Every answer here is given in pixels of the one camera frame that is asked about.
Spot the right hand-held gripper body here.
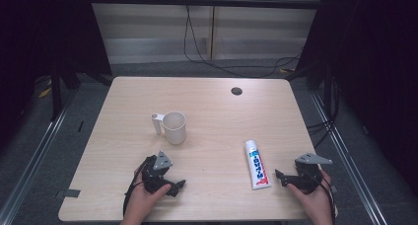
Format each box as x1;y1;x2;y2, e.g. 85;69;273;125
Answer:
290;152;333;193

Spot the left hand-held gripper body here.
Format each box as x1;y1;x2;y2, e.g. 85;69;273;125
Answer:
140;150;175;195

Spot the white toothpaste tube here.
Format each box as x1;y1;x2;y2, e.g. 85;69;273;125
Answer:
244;139;273;190

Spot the white cup with handle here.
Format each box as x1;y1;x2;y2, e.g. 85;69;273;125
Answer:
151;111;187;146

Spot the person's right hand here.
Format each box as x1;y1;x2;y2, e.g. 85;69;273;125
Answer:
287;170;335;217

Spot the person's left hand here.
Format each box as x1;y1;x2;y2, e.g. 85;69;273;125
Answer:
125;171;173;220

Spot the grey tape strip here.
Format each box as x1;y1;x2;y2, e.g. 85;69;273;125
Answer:
54;187;82;200

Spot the black stand leg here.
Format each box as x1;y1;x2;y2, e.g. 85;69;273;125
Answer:
49;62;64;122

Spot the black curtain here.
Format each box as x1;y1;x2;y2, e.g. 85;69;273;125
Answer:
0;0;113;154
295;0;418;189

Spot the yellow floor tape piece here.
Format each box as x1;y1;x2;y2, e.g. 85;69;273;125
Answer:
37;86;53;100

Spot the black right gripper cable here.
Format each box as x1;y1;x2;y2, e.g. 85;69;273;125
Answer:
309;171;337;219

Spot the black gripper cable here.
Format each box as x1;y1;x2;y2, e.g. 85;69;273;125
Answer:
122;157;150;217
309;171;337;219

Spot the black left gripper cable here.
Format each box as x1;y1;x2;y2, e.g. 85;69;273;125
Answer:
122;157;150;217

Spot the metal floor rail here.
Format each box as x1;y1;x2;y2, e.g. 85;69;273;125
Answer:
310;92;389;225
0;92;77;225

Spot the bundle of black floor cables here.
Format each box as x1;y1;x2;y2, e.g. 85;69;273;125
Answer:
307;76;340;150

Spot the long black wall cable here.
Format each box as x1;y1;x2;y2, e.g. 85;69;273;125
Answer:
182;3;302;79

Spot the black horizontal frame bar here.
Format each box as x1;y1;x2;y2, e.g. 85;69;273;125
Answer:
88;0;323;11

